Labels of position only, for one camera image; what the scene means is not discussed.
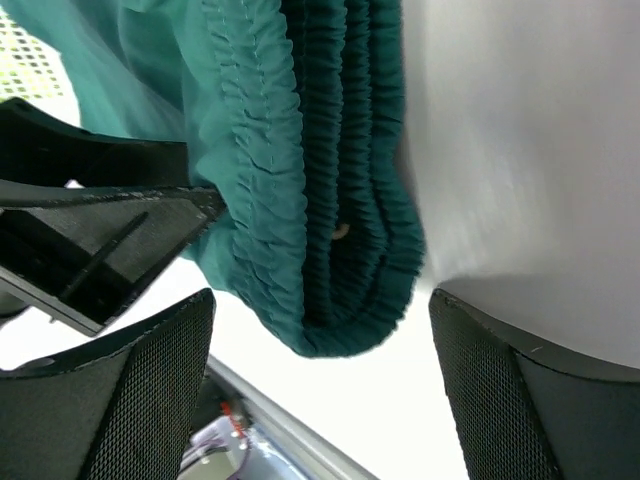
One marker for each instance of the aluminium mounting rail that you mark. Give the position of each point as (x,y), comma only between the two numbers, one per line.
(242,434)

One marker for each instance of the teal green shorts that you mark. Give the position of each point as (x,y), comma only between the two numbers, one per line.
(293,110)

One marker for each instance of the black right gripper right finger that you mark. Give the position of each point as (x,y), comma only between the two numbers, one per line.
(528,408)

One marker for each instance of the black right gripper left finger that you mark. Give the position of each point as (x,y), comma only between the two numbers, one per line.
(117,407)

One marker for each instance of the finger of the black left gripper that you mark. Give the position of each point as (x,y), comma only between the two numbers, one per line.
(88,222)

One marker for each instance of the white plastic basket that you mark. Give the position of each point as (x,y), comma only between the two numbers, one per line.
(32,71)

